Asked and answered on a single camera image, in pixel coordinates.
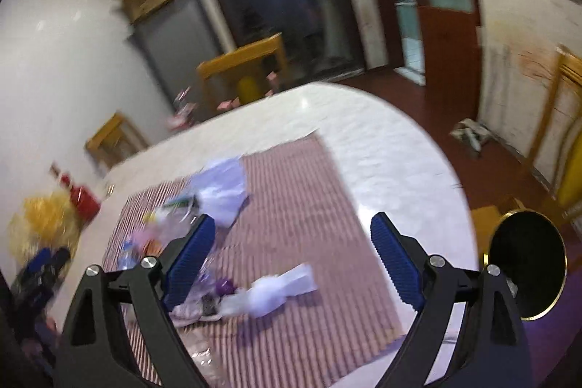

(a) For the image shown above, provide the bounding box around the blue label plastic bottle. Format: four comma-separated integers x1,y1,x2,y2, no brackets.
116,240,138,271

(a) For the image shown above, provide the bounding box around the purple white snack wrapper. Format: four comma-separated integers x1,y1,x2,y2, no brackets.
170,293,224,327

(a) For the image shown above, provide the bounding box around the green snack bag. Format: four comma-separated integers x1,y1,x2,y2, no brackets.
163,195,199,209

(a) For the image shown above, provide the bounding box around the twisted white tissue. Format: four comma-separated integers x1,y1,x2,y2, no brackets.
219,264,318,318

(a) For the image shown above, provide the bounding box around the bread picture plastic wrapper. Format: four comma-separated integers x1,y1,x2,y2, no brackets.
158,214,216,313

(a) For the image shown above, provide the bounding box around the black gold rim trash bin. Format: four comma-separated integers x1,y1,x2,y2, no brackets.
482,209,568,321

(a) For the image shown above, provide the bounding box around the yellow plastic bag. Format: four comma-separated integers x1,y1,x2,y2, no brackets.
7,191,81,266

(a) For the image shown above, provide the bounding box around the red ceramic liquor bottle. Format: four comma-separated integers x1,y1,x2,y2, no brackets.
60,173,101,223

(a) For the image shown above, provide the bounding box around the clear plastic wrapper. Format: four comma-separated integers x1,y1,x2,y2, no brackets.
182,329,230,387

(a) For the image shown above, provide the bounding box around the clear glass liquor bottle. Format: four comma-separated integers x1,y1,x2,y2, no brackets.
49,163,63,184

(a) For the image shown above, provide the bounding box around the small purple cap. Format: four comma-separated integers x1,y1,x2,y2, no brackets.
215,278,237,297

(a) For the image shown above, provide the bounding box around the red white striped cloth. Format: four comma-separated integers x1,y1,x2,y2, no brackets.
101,132,407,388

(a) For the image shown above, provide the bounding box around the clear yellow cap bottle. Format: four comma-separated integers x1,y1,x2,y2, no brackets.
143,207,183,232

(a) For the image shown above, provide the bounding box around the wooden chair left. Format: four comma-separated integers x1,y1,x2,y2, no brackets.
85,111,150,169

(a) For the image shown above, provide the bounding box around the wooden chair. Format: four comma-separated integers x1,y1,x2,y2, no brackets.
196,32,292,114
85,111,150,169

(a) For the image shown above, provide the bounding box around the dustpan on floor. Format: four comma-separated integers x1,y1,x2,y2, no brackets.
450,118,492,156

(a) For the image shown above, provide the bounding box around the pink child bicycle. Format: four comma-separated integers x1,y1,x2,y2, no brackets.
166,87,198,132

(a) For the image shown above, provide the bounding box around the grey refrigerator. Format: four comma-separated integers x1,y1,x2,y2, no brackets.
130,0,224,106

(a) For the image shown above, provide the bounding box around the wooden chair middle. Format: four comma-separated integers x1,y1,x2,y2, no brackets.
196,32,292,114

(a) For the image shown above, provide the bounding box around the brown kitchen door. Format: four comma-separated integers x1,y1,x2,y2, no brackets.
377,0,482,118

